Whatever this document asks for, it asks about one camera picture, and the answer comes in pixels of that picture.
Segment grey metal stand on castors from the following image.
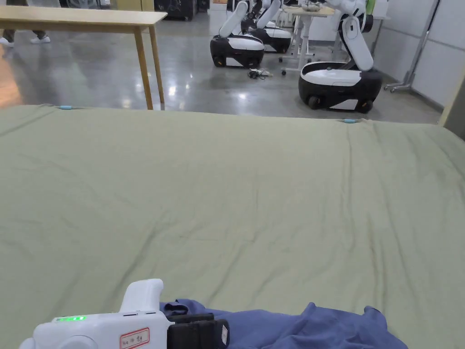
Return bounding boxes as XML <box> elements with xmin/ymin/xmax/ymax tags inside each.
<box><xmin>385</xmin><ymin>0</ymin><xmax>437</xmax><ymax>94</ymax></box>

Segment white desk on castors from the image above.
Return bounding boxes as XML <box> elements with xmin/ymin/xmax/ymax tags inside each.
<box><xmin>279</xmin><ymin>5</ymin><xmax>337</xmax><ymax>76</ymax></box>

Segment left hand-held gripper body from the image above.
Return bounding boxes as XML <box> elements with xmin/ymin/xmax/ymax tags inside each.
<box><xmin>20</xmin><ymin>279</ymin><xmax>230</xmax><ymax>349</ymax></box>

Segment bed with pale green sheet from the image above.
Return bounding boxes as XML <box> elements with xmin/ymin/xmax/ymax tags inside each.
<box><xmin>0</xmin><ymin>105</ymin><xmax>465</xmax><ymax>349</ymax></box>

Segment dark blue shirt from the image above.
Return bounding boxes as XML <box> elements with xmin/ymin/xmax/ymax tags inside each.
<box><xmin>159</xmin><ymin>299</ymin><xmax>410</xmax><ymax>349</ymax></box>

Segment white and black wheeled robot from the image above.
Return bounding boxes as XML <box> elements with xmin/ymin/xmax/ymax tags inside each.
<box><xmin>210</xmin><ymin>0</ymin><xmax>266</xmax><ymax>69</ymax></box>
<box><xmin>298</xmin><ymin>0</ymin><xmax>384</xmax><ymax>112</ymax></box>
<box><xmin>250</xmin><ymin>0</ymin><xmax>293</xmax><ymax>54</ymax></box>

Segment light wooden table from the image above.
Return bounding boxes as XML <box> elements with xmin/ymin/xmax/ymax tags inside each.
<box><xmin>0</xmin><ymin>6</ymin><xmax>168</xmax><ymax>110</ymax></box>

